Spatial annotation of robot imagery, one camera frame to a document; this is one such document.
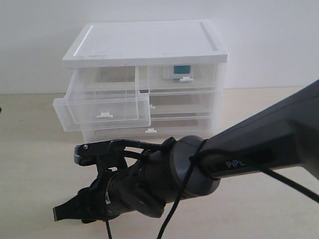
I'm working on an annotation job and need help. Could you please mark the clear plastic storage box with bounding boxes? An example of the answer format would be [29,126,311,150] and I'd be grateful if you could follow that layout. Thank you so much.
[150,92,221,118]
[82,115,218,143]

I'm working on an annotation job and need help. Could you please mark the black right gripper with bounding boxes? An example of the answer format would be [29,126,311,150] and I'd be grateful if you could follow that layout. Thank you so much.
[53,159,174,224]

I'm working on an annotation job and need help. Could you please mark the white bottle teal label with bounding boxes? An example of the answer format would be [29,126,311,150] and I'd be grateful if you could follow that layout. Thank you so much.
[162,65,193,82]

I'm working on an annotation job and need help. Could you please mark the white plastic drawer cabinet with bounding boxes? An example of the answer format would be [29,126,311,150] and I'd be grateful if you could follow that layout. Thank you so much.
[63,20,229,133]

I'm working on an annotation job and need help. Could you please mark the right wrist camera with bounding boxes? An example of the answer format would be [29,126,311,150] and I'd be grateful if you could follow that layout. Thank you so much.
[73,140,128,175]

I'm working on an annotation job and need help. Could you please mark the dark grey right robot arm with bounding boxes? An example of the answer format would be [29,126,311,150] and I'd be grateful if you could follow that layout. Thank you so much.
[53,82,319,223]

